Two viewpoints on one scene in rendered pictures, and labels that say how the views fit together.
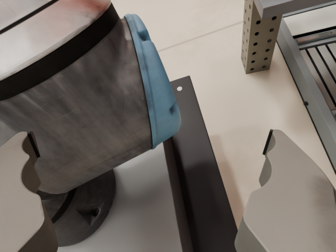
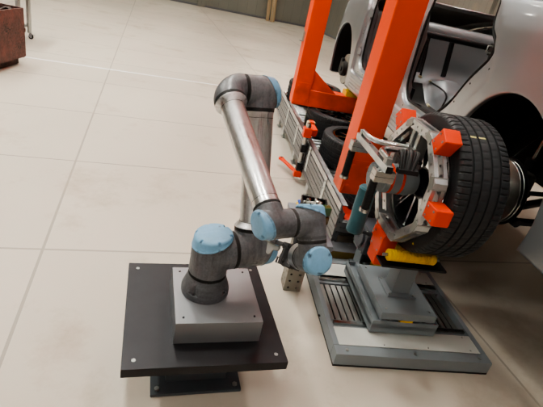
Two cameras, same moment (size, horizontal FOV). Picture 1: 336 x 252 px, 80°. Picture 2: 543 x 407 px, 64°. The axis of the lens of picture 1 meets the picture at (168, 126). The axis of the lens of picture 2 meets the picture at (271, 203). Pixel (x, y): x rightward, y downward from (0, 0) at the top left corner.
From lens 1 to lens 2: 157 cm
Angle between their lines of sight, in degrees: 41
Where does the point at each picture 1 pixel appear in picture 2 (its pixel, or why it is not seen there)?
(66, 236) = (214, 293)
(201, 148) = (262, 297)
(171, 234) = (255, 307)
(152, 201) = (246, 297)
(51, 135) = (254, 244)
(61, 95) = not seen: hidden behind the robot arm
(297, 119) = (313, 325)
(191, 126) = (256, 287)
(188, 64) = not seen: hidden behind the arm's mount
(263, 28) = not seen: hidden behind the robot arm
